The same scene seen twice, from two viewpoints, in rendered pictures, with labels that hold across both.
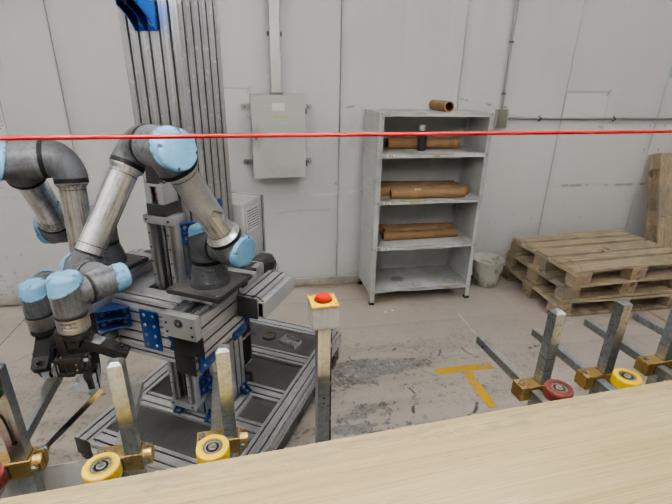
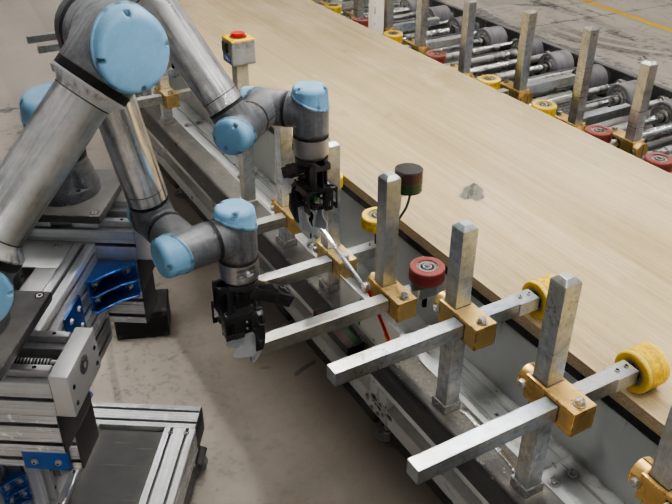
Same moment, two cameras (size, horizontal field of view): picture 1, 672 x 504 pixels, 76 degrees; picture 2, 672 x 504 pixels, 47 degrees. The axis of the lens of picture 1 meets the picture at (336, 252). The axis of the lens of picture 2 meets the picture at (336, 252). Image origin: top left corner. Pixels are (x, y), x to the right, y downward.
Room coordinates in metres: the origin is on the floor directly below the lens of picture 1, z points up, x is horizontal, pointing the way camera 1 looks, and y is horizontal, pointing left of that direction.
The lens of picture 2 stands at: (1.29, 2.12, 1.85)
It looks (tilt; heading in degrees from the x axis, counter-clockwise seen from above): 32 degrees down; 254
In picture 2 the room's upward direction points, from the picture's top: straight up
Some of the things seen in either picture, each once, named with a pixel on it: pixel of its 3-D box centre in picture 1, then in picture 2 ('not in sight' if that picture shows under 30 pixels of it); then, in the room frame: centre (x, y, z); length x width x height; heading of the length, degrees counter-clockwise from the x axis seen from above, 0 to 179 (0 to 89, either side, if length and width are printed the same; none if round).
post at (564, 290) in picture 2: not in sight; (544, 391); (0.67, 1.25, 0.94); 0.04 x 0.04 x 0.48; 14
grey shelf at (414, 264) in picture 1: (418, 207); not in sight; (3.50, -0.69, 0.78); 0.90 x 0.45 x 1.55; 101
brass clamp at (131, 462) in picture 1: (125, 457); (334, 256); (0.85, 0.55, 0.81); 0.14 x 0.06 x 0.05; 104
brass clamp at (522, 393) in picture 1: (534, 387); (166, 95); (1.16, -0.66, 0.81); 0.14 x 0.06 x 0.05; 104
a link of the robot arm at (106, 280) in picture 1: (103, 279); (261, 108); (1.03, 0.62, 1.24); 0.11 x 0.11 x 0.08; 56
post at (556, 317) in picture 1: (542, 374); (162, 80); (1.17, -0.69, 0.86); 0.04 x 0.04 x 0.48; 14
